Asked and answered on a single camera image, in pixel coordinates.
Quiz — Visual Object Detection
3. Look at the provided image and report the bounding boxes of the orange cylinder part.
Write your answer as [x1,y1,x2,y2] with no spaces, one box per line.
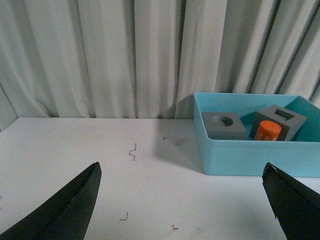
[254,120,282,141]

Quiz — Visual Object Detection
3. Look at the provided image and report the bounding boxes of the blue plastic box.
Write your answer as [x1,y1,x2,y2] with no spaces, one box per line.
[193,92,320,178]

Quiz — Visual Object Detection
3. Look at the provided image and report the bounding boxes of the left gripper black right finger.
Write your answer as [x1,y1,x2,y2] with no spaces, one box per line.
[262,162,320,240]

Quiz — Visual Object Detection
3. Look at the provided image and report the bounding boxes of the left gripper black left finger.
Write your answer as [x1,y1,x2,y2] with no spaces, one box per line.
[0,162,102,240]

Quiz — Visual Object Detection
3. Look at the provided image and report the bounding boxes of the white pleated curtain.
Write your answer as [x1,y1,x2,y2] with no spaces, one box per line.
[0,0,320,130]

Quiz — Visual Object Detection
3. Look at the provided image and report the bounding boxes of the gray block with round hole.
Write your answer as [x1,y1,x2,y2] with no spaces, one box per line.
[202,112,247,140]

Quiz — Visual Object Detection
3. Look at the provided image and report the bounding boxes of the gray block with square hole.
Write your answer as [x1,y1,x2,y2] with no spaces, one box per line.
[249,104,307,141]

